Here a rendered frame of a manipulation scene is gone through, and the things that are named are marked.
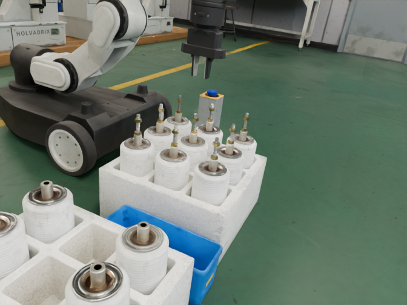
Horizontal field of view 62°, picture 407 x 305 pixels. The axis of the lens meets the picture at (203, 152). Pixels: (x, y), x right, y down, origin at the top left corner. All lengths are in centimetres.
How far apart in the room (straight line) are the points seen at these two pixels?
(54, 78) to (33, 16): 177
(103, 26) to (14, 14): 193
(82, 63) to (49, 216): 83
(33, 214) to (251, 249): 60
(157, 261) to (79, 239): 23
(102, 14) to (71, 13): 241
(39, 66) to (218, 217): 102
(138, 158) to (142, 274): 40
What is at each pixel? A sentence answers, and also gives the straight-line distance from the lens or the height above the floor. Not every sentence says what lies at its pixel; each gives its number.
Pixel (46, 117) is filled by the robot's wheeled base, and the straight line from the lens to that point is 139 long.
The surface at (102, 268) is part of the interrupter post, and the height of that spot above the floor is 28.
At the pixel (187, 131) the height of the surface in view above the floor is 23.
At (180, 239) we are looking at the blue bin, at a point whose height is 9.
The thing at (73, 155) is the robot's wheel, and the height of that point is 9.
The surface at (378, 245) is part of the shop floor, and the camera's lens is 124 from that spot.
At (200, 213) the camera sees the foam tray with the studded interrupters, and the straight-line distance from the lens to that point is 86.
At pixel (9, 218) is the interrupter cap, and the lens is 72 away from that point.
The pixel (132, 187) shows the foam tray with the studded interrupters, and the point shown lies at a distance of 94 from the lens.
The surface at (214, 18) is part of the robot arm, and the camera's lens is 89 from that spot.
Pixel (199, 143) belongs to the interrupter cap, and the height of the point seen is 25.
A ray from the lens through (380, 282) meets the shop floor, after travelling 111.
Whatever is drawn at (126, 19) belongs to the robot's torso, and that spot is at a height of 54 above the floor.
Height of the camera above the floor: 67
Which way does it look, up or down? 26 degrees down
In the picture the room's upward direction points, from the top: 7 degrees clockwise
